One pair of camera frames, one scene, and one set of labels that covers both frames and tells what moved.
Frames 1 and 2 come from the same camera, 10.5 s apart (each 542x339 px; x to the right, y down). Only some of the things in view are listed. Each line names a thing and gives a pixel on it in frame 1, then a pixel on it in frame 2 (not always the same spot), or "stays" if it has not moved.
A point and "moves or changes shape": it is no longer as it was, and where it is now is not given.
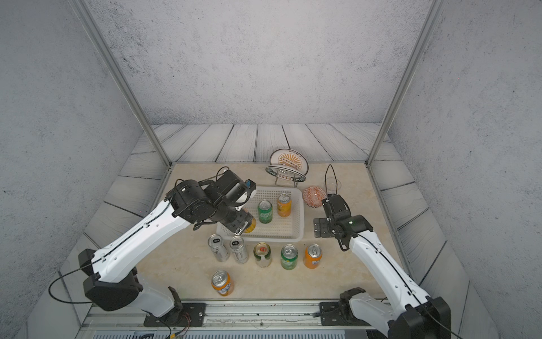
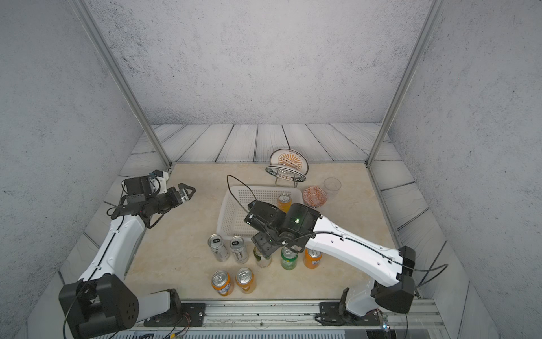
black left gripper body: (237, 219) -> (164, 202)
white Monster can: (217, 244) stays
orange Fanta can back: (222, 282) stays
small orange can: (250, 229) moves or changes shape
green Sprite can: (288, 256) stays
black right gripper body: (326, 227) -> (267, 244)
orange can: (284, 205) stays
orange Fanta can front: (312, 256) stays
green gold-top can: (262, 254) stays
